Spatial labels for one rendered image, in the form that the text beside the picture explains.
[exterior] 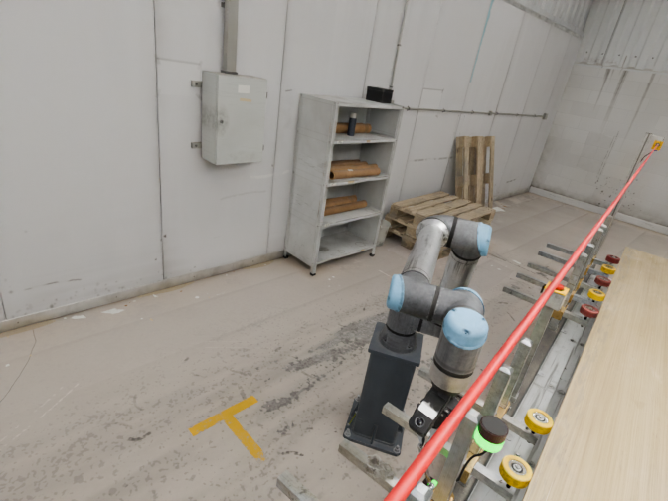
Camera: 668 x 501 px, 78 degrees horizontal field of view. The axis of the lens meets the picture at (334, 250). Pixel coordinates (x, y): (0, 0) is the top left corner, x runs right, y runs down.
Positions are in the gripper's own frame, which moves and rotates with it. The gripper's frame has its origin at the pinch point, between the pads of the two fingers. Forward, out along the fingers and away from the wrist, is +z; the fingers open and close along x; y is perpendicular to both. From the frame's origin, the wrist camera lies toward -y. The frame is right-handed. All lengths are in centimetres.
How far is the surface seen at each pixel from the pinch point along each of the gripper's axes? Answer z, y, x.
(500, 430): -15.5, 1.7, -13.9
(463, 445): -7.0, 0.4, -8.4
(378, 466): 14.1, -2.4, 8.9
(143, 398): 102, 5, 152
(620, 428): 12, 64, -41
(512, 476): 11.1, 18.9, -19.8
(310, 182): 20, 191, 207
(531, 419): 11.5, 44.4, -18.1
